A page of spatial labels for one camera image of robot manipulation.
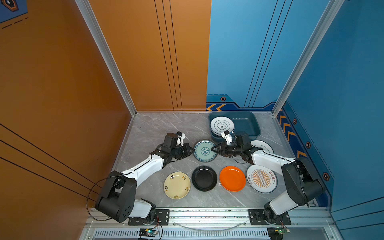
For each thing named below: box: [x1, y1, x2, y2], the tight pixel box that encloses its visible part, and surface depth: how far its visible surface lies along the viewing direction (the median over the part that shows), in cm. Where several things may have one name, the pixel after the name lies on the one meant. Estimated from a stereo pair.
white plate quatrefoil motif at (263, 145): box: [250, 139, 275, 155], surface depth 101 cm
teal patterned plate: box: [193, 139, 218, 163], surface depth 86 cm
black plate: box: [191, 165, 218, 192], surface depth 87 cm
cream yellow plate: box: [163, 171, 191, 200], surface depth 85 cm
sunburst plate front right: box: [245, 165, 278, 194], surface depth 86 cm
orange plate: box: [219, 165, 247, 192], surface depth 88 cm
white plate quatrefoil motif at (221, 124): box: [210, 116, 235, 136], surface depth 111 cm
